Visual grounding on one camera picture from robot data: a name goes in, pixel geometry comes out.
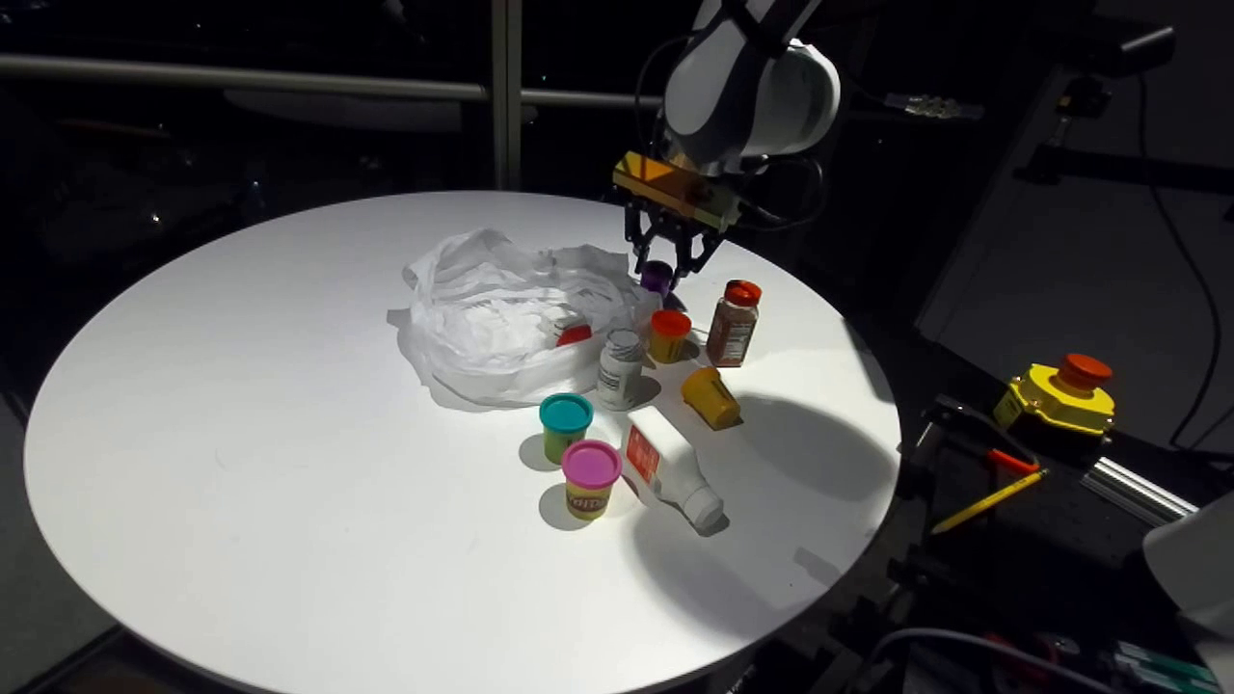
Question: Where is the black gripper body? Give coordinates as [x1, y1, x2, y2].
[621, 200, 724, 270]

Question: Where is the purple lid dough tub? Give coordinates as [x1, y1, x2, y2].
[639, 258, 680, 305]

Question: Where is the orange lid yellow tub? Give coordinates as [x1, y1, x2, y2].
[646, 305, 697, 372]

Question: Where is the red lid spice jar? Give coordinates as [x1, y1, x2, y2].
[703, 278, 768, 372]

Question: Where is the yellow dough tub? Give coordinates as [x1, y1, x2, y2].
[675, 365, 750, 432]

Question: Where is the teal lid dough tub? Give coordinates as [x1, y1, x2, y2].
[536, 390, 597, 467]

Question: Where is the white bottle red label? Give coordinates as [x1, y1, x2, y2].
[621, 412, 733, 542]

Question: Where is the magenta lid dough tub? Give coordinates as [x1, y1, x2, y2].
[561, 437, 625, 525]

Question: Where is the white plastic bag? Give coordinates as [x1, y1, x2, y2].
[383, 224, 662, 412]

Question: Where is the yellow pencil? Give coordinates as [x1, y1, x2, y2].
[930, 467, 1052, 542]

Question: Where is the yellow emergency stop button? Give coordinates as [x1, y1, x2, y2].
[994, 350, 1121, 444]

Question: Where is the aluminium profile bar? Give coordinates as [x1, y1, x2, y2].
[1083, 454, 1205, 521]

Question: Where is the white rounded base cover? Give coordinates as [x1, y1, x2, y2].
[1138, 493, 1234, 644]

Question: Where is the wrist-mounted camera bar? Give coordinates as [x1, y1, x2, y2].
[608, 146, 750, 237]

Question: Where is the vertical metal window post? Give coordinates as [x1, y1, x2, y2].
[487, 0, 530, 193]

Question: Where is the red-handled tool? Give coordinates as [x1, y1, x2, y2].
[980, 440, 1045, 484]

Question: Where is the horizontal metal window rail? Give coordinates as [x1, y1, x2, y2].
[0, 51, 670, 116]

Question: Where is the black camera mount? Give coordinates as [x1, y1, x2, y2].
[1016, 15, 1179, 193]

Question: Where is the grey floor cable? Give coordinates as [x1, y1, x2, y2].
[873, 626, 1126, 694]

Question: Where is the thin black hanging cable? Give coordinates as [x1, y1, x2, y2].
[1134, 74, 1227, 453]

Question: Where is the teal-handled tool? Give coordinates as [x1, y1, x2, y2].
[1111, 639, 1220, 694]

